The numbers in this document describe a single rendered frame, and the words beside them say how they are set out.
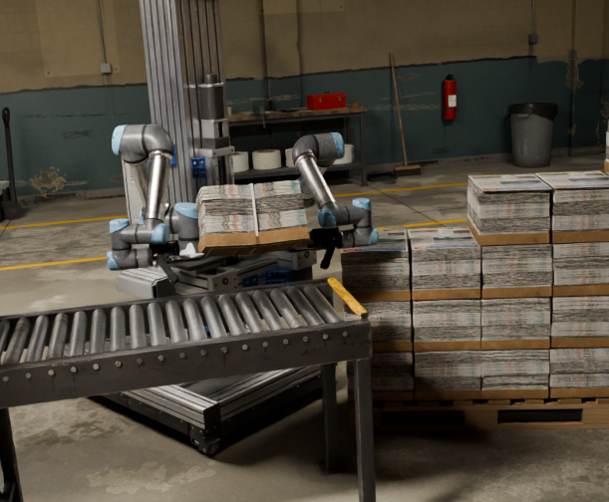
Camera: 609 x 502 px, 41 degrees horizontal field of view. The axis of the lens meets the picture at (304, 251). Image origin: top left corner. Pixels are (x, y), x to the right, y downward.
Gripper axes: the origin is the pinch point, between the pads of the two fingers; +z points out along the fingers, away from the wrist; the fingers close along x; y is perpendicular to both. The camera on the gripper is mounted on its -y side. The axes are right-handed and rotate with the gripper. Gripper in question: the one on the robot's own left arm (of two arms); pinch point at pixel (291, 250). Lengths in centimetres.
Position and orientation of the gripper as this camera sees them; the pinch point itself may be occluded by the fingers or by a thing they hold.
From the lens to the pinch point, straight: 319.2
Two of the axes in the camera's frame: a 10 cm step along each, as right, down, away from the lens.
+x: 2.0, -1.2, -9.7
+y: -1.3, -9.9, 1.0
